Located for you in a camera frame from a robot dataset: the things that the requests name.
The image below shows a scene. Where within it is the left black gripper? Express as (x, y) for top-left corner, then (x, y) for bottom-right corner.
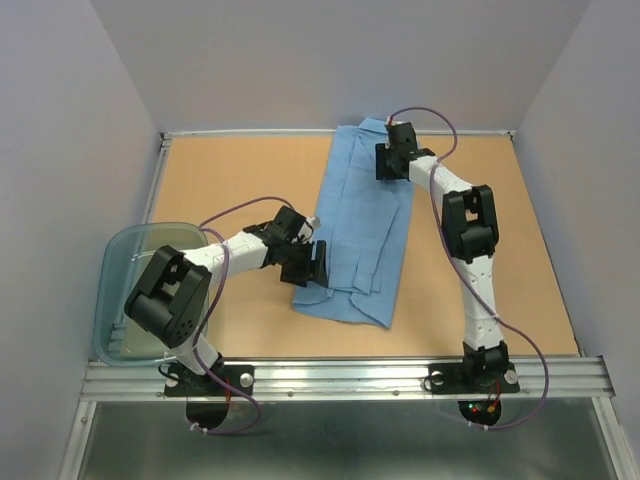
(279, 238), (329, 287)

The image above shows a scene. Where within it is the light blue long sleeve shirt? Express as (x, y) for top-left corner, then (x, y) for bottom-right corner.
(292, 118), (414, 329)

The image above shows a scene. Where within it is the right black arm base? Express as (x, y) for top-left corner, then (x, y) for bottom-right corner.
(423, 363), (520, 395)

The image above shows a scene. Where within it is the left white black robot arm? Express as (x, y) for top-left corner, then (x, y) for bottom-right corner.
(124, 206), (328, 398)

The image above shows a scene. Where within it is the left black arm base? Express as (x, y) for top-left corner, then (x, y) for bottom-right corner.
(158, 363), (255, 398)

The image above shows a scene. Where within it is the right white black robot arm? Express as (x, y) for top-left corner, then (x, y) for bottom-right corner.
(375, 122), (520, 395)

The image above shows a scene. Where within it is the clear blue plastic bin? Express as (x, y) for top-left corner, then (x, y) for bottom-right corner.
(93, 222), (208, 367)

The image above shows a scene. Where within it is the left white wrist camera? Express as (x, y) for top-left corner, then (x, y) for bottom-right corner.
(298, 216), (321, 243)

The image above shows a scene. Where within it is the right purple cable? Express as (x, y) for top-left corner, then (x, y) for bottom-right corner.
(387, 106), (551, 434)

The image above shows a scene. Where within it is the aluminium front rail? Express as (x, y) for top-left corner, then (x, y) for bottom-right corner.
(80, 356), (615, 403)

